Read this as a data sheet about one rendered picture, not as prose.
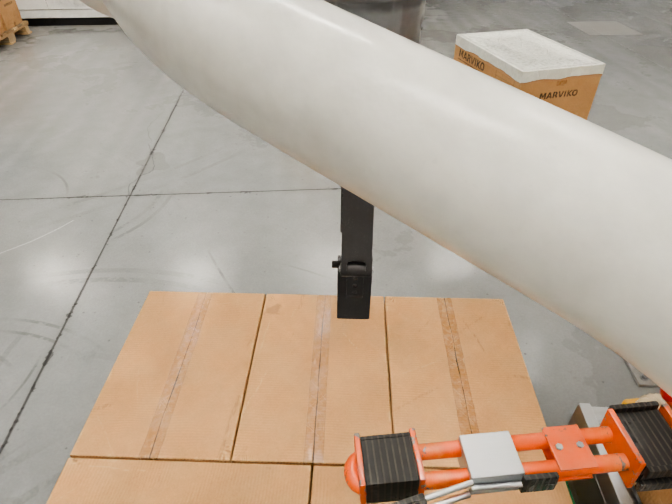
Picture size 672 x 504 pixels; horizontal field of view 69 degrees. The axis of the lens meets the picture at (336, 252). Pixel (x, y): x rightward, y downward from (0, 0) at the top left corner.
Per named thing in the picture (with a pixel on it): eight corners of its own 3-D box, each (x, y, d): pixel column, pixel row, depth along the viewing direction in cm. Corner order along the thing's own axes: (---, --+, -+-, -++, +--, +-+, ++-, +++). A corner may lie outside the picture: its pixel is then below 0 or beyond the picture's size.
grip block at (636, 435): (649, 422, 72) (663, 397, 68) (692, 488, 64) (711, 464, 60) (592, 427, 72) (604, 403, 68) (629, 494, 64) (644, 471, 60)
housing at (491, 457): (503, 445, 70) (508, 427, 67) (520, 493, 65) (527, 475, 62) (454, 450, 70) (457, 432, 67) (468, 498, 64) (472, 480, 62)
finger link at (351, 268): (365, 245, 40) (366, 268, 38) (362, 290, 43) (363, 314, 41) (347, 244, 40) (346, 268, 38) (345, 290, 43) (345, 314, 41)
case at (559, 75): (577, 149, 234) (606, 63, 209) (502, 160, 225) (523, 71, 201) (510, 103, 280) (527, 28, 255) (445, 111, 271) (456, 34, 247)
